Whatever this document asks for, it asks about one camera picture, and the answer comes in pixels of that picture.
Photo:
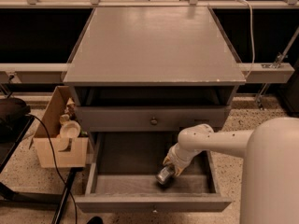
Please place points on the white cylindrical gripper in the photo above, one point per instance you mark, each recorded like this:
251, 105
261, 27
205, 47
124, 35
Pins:
179, 159

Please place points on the silver redbull can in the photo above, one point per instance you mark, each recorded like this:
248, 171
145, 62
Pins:
165, 174

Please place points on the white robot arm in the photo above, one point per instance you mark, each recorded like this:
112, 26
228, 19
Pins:
270, 176

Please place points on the round metal drawer knob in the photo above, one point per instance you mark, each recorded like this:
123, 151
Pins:
153, 121

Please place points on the open grey middle drawer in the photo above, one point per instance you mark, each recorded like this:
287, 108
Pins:
123, 173

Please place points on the closed grey top drawer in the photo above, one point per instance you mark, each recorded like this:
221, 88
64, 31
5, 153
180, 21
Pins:
137, 118

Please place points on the grey wooden drawer cabinet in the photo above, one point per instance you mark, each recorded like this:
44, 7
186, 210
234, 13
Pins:
152, 56

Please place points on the cardboard box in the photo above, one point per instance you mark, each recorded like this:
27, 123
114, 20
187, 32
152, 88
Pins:
53, 150

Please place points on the black side table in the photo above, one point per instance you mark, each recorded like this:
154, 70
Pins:
8, 146

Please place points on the black bag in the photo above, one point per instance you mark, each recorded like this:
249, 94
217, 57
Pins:
12, 109

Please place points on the grey metal rail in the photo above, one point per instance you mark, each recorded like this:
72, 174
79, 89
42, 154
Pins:
32, 73

